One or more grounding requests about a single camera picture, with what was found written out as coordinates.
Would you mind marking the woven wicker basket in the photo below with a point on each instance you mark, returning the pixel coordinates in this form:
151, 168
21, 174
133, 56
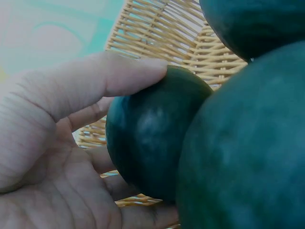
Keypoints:
162, 35

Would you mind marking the dark green round fruit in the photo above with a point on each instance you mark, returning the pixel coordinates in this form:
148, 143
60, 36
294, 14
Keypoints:
245, 148
152, 133
257, 23

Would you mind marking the person's left hand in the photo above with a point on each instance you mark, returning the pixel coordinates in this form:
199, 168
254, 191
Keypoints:
47, 167

